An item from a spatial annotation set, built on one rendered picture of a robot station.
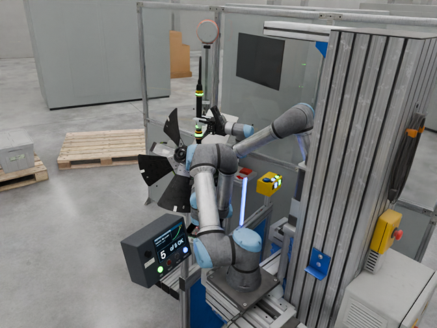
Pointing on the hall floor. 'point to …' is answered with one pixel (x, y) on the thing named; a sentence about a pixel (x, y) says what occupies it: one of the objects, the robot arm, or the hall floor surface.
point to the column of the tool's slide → (208, 71)
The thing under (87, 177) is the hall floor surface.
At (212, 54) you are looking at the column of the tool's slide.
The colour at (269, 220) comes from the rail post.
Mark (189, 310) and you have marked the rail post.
